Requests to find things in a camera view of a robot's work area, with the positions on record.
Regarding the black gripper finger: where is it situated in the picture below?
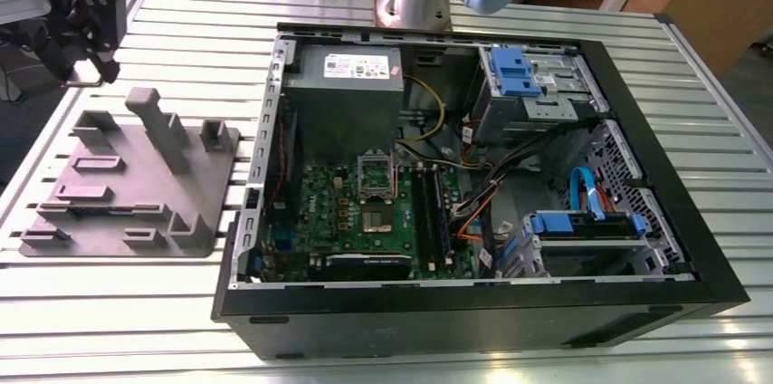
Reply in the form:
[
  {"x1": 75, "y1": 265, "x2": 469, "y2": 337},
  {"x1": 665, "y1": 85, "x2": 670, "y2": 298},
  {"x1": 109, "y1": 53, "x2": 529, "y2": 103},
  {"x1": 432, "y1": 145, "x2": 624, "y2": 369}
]
[
  {"x1": 40, "y1": 28, "x2": 77, "y2": 87},
  {"x1": 75, "y1": 0, "x2": 121, "y2": 84}
]

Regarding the metal socket cover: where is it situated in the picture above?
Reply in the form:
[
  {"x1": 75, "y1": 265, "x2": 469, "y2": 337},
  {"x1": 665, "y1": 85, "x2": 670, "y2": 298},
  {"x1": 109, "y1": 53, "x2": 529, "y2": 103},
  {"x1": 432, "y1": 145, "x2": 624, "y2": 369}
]
[{"x1": 357, "y1": 147, "x2": 398, "y2": 200}]

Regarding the CPU socket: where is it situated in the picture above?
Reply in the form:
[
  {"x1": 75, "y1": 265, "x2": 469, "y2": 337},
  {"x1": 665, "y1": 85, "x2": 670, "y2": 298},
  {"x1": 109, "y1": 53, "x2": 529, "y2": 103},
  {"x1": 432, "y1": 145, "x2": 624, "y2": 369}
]
[{"x1": 360, "y1": 200, "x2": 396, "y2": 235}]

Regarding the white stand foot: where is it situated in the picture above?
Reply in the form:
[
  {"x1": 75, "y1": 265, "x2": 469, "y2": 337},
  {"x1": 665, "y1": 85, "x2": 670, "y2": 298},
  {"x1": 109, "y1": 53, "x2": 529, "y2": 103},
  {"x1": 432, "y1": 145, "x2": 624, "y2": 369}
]
[{"x1": 0, "y1": 67, "x2": 25, "y2": 104}]

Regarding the grey parts rack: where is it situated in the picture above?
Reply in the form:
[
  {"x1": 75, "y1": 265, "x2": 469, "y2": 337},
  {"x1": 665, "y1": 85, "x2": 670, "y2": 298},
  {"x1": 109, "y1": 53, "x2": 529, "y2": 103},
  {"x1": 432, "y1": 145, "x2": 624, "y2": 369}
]
[{"x1": 17, "y1": 87, "x2": 244, "y2": 259}]

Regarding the green RAM stick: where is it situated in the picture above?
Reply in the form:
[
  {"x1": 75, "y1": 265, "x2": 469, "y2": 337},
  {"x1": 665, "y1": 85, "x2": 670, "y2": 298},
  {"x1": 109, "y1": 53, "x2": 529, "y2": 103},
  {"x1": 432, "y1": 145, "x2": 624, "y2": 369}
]
[{"x1": 67, "y1": 206, "x2": 138, "y2": 216}]

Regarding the grey power supply unit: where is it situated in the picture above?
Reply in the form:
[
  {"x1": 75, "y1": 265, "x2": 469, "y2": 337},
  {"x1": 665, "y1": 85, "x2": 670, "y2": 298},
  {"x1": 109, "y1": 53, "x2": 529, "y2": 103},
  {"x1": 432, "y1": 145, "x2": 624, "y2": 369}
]
[{"x1": 281, "y1": 43, "x2": 405, "y2": 157}]

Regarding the green motherboard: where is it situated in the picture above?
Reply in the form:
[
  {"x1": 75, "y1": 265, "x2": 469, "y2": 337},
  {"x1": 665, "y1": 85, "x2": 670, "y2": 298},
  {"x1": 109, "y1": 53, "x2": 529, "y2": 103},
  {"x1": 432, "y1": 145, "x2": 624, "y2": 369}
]
[{"x1": 258, "y1": 161, "x2": 484, "y2": 282}]

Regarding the black graphics card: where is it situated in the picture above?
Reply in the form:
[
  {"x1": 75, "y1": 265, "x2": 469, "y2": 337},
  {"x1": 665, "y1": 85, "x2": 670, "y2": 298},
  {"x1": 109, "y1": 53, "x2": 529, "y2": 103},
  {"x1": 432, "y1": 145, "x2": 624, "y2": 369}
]
[{"x1": 305, "y1": 251, "x2": 417, "y2": 282}]

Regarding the black RAM slot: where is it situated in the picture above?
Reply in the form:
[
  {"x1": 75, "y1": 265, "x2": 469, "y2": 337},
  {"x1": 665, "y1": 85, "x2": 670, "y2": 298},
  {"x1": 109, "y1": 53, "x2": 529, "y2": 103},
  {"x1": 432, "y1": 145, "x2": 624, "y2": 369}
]
[
  {"x1": 429, "y1": 164, "x2": 456, "y2": 267},
  {"x1": 413, "y1": 164, "x2": 437, "y2": 270}
]

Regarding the silver drive cage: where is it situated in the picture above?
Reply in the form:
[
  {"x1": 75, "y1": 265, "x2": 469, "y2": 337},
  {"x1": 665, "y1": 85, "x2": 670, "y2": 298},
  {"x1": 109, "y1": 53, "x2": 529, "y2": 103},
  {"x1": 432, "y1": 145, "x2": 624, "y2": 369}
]
[{"x1": 472, "y1": 43, "x2": 612, "y2": 143}]

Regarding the hard disk in blue carrier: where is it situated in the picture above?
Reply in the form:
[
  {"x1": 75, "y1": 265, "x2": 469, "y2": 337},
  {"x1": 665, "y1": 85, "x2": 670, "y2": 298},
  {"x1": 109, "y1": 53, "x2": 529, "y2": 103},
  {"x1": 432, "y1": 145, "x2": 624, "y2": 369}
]
[{"x1": 525, "y1": 213, "x2": 646, "y2": 241}]

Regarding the black PC case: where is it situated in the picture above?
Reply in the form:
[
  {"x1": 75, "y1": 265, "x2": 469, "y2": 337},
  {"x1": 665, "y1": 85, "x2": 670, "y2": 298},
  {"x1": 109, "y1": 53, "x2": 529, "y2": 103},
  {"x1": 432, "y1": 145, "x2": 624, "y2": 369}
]
[{"x1": 209, "y1": 20, "x2": 752, "y2": 361}]

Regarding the silver disk bay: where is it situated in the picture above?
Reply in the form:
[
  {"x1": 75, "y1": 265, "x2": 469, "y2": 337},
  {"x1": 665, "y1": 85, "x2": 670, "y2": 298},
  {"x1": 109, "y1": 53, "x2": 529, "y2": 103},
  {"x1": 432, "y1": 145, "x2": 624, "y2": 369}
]
[{"x1": 493, "y1": 210, "x2": 681, "y2": 280}]

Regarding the wooden cabinet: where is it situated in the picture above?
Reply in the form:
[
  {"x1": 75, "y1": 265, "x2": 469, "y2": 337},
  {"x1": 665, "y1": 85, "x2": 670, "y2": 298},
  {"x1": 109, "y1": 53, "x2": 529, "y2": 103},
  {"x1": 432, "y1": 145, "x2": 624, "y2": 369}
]
[{"x1": 621, "y1": 0, "x2": 773, "y2": 80}]

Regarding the yellow wire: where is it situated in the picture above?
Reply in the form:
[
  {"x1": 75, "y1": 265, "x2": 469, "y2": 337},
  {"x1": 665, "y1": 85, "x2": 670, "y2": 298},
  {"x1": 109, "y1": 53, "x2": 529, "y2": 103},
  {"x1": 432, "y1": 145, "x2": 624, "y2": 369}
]
[{"x1": 394, "y1": 74, "x2": 446, "y2": 145}]

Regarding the multicolour wire bundle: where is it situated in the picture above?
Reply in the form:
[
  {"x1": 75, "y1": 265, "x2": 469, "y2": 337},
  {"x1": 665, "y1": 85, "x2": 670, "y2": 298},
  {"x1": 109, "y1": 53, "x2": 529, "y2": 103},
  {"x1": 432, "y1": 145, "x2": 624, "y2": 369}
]
[{"x1": 397, "y1": 141, "x2": 494, "y2": 172}]

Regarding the blue plastic drive bracket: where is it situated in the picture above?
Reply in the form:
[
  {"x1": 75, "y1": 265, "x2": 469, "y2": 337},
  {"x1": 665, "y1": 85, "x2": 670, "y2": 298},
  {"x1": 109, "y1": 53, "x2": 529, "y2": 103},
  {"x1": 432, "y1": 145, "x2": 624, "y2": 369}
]
[{"x1": 490, "y1": 46, "x2": 544, "y2": 99}]

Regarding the orange wire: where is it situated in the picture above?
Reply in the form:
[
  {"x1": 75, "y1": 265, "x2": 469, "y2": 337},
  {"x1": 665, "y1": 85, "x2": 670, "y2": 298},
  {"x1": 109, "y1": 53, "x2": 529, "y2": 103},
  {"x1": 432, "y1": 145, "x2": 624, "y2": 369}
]
[{"x1": 456, "y1": 215, "x2": 484, "y2": 243}]

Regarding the black wire bundle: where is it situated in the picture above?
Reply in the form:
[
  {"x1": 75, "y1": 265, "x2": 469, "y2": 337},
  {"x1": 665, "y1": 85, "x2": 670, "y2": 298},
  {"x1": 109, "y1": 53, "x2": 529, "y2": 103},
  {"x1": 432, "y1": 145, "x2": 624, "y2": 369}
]
[{"x1": 485, "y1": 119, "x2": 609, "y2": 186}]

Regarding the blue flat wire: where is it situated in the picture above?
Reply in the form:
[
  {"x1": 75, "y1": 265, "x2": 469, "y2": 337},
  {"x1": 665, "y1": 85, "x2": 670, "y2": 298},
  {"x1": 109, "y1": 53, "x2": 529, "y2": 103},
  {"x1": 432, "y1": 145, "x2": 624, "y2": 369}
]
[{"x1": 492, "y1": 236, "x2": 524, "y2": 280}]

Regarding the blue data wire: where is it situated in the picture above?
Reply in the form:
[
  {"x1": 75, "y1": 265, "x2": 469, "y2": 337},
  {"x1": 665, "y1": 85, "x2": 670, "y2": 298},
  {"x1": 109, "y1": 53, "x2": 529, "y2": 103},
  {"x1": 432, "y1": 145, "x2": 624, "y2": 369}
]
[{"x1": 569, "y1": 166, "x2": 612, "y2": 222}]

